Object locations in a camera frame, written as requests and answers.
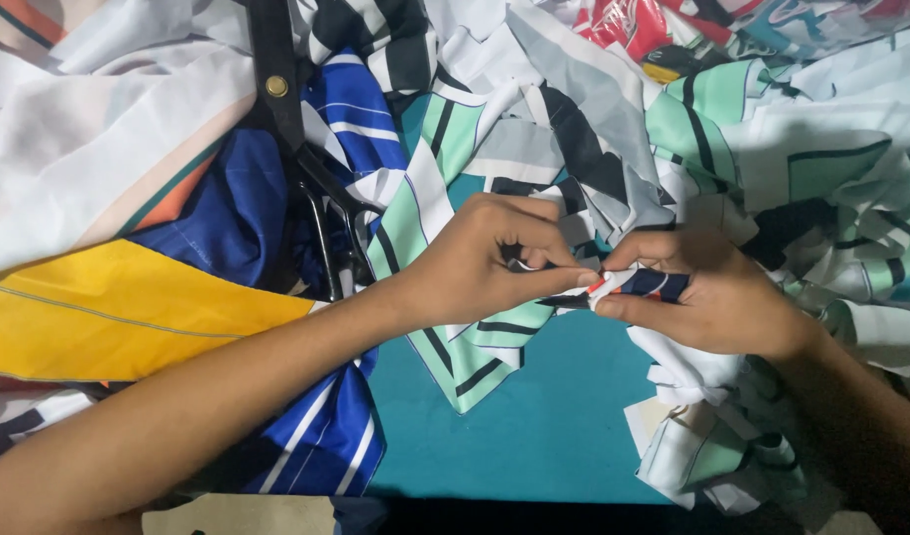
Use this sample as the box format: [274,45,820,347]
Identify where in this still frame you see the white fabric scraps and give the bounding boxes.
[622,327,808,517]

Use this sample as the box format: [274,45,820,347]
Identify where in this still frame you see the red printed fabric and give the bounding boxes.
[574,0,910,83]

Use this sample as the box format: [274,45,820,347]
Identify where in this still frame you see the grey white black fabric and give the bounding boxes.
[425,0,679,246]

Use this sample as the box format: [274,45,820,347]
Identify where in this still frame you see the plain blue fabric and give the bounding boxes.
[128,126,292,291]

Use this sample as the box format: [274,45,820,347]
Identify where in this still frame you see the yellow fabric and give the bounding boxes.
[0,238,329,383]

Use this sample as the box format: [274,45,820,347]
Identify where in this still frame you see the heap of mint white fabric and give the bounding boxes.
[644,30,910,376]

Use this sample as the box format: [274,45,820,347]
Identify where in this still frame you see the person's right hand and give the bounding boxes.
[593,228,821,363]

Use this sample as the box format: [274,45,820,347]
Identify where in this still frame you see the person's left hand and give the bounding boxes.
[391,192,603,332]

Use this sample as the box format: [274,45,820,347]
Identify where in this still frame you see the black white striped fabric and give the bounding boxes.
[291,0,444,98]

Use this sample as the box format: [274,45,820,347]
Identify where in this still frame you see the large black tailor scissors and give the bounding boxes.
[243,0,386,302]

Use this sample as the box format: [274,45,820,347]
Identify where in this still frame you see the white navy fabric strip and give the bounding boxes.
[536,266,692,311]

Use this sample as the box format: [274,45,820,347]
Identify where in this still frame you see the white black fabric piece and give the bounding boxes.
[0,375,117,477]

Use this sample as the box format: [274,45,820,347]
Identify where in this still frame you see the blue white striped fabric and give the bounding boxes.
[302,48,411,187]
[235,349,389,497]

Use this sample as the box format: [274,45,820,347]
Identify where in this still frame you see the mint green striped fabric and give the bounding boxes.
[366,93,571,416]

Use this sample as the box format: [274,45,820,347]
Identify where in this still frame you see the white fabric with orange stripe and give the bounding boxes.
[0,0,307,279]

